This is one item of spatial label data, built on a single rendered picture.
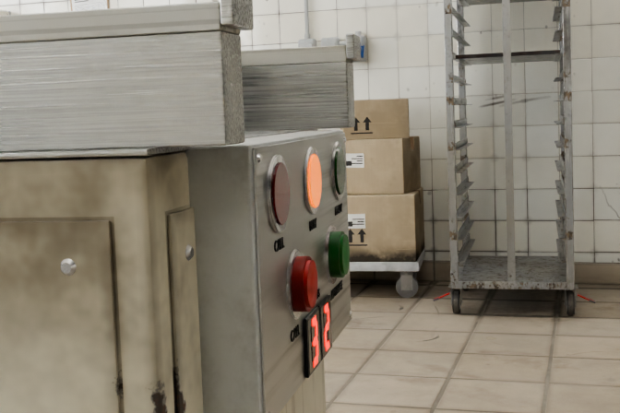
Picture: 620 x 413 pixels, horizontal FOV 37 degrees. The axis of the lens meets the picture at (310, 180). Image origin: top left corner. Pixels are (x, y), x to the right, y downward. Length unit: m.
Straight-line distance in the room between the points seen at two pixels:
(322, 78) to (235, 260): 0.27
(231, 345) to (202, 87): 0.13
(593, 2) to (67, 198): 4.12
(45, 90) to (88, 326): 0.10
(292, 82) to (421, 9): 3.85
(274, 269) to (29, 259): 0.12
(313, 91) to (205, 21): 0.29
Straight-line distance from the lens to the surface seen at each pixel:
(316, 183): 0.54
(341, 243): 0.58
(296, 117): 0.68
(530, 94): 4.43
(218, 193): 0.43
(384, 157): 4.12
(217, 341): 0.44
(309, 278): 0.49
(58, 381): 0.42
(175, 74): 0.39
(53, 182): 0.41
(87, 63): 0.41
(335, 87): 0.67
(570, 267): 3.73
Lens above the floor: 0.85
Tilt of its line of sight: 4 degrees down
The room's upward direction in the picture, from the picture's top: 2 degrees counter-clockwise
